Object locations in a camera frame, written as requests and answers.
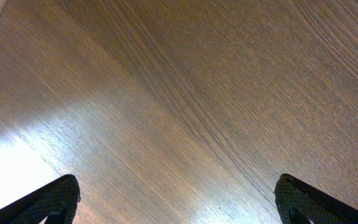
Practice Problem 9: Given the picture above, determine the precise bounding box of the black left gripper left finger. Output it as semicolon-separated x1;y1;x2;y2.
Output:
0;174;81;224

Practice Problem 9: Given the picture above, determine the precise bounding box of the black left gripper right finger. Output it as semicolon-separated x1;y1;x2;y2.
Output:
274;174;358;224

